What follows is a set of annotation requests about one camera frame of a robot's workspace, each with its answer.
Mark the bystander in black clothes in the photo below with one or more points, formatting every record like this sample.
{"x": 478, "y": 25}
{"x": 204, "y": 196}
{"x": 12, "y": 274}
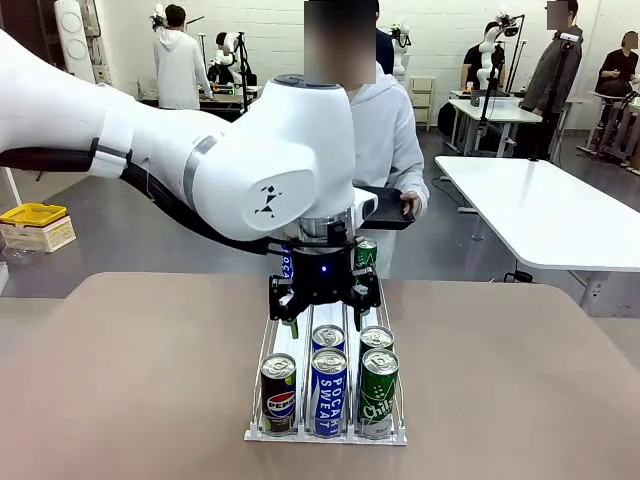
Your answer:
{"x": 617, "y": 75}

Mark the seated bystander in black shirt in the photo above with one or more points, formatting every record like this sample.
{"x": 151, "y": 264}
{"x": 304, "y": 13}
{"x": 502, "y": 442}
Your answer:
{"x": 472, "y": 62}

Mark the white folding crate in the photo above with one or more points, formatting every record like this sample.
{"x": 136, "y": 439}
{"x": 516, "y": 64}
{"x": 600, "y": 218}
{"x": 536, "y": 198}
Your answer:
{"x": 42, "y": 237}

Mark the yellow crate lid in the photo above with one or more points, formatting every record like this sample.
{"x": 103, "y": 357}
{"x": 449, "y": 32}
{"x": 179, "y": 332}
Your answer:
{"x": 32, "y": 214}

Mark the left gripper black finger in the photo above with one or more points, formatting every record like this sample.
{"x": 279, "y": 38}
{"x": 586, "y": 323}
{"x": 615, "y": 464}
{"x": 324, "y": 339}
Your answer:
{"x": 367, "y": 295}
{"x": 281, "y": 300}

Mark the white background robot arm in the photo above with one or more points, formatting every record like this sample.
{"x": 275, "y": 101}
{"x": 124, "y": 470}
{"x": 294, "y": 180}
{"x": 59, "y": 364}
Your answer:
{"x": 400, "y": 50}
{"x": 225, "y": 52}
{"x": 492, "y": 40}

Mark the person in white hoodie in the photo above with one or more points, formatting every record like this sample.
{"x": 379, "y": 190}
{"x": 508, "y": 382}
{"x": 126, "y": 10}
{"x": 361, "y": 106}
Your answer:
{"x": 390, "y": 140}

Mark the bystander in white hoodie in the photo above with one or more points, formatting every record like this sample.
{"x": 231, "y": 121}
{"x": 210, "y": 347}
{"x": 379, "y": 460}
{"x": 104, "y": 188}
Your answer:
{"x": 177, "y": 70}

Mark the tall white air conditioner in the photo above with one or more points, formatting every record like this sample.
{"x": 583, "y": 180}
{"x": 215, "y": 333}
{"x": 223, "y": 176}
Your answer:
{"x": 75, "y": 40}

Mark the green Chilsung cider can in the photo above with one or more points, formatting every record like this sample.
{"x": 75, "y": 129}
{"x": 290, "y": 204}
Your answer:
{"x": 378, "y": 395}
{"x": 367, "y": 256}
{"x": 376, "y": 336}

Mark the blue Pocari Sweat can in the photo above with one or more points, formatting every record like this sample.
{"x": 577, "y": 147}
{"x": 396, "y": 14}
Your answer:
{"x": 328, "y": 395}
{"x": 328, "y": 336}
{"x": 286, "y": 265}

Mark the person's left hand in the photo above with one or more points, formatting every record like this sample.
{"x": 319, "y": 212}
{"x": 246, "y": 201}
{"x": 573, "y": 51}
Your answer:
{"x": 411, "y": 204}

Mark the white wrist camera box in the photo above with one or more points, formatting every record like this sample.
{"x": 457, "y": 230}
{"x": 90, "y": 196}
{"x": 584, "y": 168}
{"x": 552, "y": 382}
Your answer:
{"x": 366, "y": 207}

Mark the white background work table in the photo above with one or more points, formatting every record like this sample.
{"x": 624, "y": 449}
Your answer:
{"x": 500, "y": 112}

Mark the large white table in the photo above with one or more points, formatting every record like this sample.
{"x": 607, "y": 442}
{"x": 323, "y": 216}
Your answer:
{"x": 545, "y": 210}

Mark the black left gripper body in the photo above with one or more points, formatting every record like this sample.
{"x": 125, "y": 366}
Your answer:
{"x": 322, "y": 280}

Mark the clear plastic storage bin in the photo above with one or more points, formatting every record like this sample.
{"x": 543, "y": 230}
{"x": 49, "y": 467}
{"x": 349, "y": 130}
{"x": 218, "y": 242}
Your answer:
{"x": 500, "y": 102}

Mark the person's left forearm white sleeve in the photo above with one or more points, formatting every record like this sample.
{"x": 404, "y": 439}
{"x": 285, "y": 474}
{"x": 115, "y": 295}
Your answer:
{"x": 417, "y": 177}

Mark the bystander in grey jacket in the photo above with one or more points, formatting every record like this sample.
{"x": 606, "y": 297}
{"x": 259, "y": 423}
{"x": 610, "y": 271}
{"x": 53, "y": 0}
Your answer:
{"x": 555, "y": 75}

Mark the clear plastic bowl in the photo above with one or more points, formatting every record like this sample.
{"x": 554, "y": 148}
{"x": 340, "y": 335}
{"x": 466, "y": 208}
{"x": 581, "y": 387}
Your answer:
{"x": 19, "y": 255}

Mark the black Pepsi can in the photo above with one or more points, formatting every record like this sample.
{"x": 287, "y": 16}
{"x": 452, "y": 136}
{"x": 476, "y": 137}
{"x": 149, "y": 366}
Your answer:
{"x": 278, "y": 395}

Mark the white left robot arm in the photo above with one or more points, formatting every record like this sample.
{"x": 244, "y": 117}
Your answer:
{"x": 250, "y": 160}

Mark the black plastic serving tray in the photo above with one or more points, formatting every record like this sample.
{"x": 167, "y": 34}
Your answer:
{"x": 387, "y": 210}

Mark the white drawer cabinet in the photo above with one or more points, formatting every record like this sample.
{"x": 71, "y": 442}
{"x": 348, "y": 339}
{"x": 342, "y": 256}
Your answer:
{"x": 422, "y": 100}

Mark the bystander in dark shirt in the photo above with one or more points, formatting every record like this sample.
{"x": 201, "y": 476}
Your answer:
{"x": 385, "y": 50}

